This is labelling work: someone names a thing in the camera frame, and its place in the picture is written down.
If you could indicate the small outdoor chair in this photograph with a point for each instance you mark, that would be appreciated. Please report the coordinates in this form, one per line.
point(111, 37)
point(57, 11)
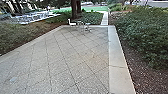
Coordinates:
point(72, 22)

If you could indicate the large tree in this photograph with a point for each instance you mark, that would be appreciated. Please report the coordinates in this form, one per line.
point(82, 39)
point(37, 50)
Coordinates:
point(76, 8)

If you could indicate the green shrub bed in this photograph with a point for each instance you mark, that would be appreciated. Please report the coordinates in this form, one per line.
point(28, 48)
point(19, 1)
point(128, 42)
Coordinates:
point(145, 33)

